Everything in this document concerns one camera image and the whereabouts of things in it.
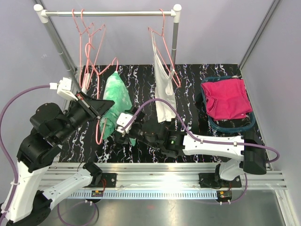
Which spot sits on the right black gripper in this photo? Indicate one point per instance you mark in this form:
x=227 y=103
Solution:
x=125 y=139

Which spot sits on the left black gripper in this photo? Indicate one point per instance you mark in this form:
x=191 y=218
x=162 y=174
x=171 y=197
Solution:
x=96 y=107

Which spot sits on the green white tie-dye trousers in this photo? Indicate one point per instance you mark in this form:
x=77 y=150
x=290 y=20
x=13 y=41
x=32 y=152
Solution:
x=116 y=91

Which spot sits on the pink wire hanger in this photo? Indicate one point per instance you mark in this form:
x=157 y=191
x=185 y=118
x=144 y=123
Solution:
x=91 y=32
x=167 y=47
x=80 y=68
x=98 y=74

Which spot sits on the magenta trousers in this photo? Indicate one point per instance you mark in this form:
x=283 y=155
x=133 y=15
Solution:
x=226 y=99

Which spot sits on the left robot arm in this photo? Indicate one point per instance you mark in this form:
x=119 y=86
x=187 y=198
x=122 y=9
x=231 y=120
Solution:
x=26 y=204

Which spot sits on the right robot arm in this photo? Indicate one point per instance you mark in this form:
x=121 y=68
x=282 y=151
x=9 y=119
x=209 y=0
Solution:
x=243 y=158

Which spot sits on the white camisole top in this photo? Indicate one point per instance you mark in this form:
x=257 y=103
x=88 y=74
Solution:
x=164 y=88

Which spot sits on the black marble pattern mat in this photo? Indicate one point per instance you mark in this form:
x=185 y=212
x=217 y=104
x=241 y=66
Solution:
x=140 y=83

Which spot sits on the blue plastic basket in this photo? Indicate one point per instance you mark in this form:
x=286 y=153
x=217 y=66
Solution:
x=247 y=125

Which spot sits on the silver clothes rack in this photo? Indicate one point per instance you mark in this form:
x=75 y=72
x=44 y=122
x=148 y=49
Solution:
x=175 y=12

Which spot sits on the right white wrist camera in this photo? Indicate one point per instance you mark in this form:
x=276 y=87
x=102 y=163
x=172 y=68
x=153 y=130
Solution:
x=124 y=123

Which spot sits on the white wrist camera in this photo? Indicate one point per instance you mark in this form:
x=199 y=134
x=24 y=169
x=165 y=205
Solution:
x=124 y=123
x=63 y=89

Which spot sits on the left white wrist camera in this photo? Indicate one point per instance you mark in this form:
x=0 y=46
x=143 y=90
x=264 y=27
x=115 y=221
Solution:
x=63 y=89

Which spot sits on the aluminium mounting rail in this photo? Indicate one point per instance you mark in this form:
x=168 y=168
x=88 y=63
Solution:
x=154 y=181

